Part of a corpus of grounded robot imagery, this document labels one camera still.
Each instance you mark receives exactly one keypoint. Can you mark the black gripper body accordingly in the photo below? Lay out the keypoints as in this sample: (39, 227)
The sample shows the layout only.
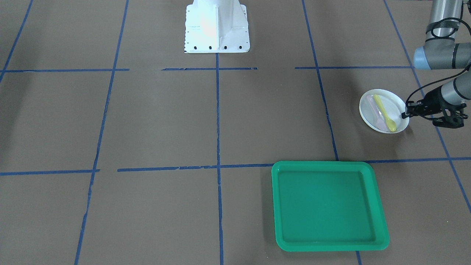
(434, 100)

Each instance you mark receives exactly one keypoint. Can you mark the pink plastic spoon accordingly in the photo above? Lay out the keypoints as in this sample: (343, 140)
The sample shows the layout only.
(378, 121)

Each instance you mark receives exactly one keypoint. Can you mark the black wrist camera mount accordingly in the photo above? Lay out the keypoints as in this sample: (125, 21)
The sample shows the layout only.
(453, 116)

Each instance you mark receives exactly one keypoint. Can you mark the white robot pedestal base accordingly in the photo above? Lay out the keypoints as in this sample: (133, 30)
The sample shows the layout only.
(216, 26)

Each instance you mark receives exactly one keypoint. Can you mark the green plastic tray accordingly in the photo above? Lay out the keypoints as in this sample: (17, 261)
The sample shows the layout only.
(323, 206)

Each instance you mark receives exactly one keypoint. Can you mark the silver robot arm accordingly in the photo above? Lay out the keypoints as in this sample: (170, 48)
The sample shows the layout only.
(441, 51)

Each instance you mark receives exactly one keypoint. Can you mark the white round plate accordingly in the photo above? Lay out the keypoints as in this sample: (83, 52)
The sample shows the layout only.
(394, 107)

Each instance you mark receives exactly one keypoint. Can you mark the yellow plastic spoon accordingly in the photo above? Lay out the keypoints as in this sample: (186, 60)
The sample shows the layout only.
(390, 124)

